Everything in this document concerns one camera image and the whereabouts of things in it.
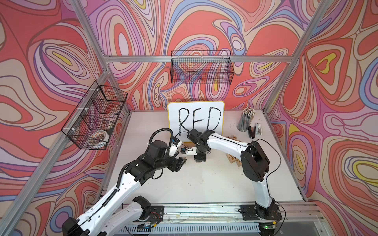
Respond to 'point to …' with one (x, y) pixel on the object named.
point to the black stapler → (251, 131)
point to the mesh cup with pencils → (245, 119)
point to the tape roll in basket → (101, 135)
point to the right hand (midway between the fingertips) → (200, 159)
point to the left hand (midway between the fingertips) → (182, 157)
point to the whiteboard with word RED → (184, 116)
